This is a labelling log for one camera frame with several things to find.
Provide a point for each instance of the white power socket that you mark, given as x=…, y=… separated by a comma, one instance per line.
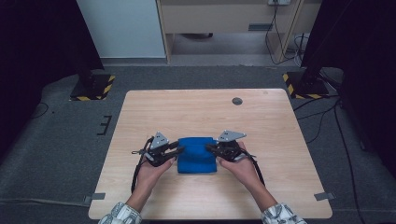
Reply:
x=279, y=2

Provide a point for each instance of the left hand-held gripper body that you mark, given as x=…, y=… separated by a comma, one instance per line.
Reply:
x=157, y=152

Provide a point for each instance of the person's right hand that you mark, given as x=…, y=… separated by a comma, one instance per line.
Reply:
x=244, y=171

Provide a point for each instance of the dark flat object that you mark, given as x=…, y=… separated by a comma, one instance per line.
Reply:
x=196, y=35

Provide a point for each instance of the black curtain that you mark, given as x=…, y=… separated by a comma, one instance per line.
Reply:
x=37, y=46
x=358, y=46

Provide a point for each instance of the blue cloth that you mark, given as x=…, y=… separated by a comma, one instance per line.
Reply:
x=196, y=158

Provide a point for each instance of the grey tape piece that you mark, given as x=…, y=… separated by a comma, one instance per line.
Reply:
x=97, y=196
x=324, y=196

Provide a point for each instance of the person's left hand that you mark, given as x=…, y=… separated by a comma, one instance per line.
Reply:
x=149, y=177

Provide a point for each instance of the white panel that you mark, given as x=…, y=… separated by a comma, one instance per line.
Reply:
x=124, y=28

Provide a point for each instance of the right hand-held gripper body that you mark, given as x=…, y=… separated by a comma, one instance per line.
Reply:
x=230, y=149

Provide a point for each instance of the grey round table grommet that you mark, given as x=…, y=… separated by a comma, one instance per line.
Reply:
x=237, y=101

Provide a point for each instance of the black stand base striped edge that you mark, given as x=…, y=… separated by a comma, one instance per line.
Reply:
x=93, y=88
x=306, y=88

